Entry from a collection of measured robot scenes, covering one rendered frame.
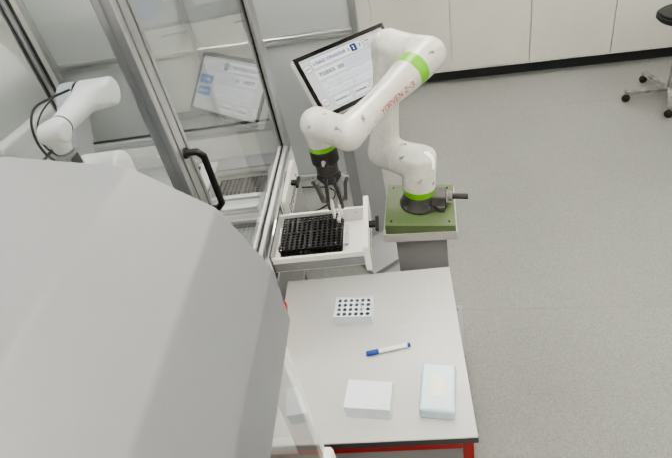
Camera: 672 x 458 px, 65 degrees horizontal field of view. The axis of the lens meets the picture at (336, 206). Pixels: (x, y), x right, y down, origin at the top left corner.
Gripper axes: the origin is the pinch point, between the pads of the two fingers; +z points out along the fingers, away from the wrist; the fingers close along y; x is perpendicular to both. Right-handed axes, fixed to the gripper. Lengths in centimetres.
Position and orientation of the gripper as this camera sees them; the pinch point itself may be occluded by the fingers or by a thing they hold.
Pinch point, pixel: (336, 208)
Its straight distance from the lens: 189.5
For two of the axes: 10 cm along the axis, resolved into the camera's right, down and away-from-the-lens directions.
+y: 9.8, -1.1, -1.5
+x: 0.5, -6.2, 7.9
